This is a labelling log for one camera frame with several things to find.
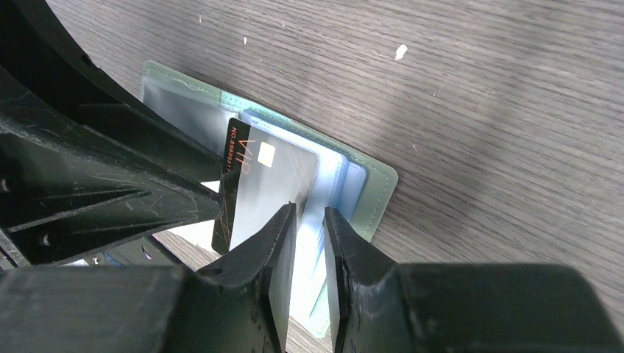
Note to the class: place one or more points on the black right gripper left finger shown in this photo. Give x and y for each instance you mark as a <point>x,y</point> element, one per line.
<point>238,303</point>

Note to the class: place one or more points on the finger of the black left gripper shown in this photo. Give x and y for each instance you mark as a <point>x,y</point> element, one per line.
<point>68,192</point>
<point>38,52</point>

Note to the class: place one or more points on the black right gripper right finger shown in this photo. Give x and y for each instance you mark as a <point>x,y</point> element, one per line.
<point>379,305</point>

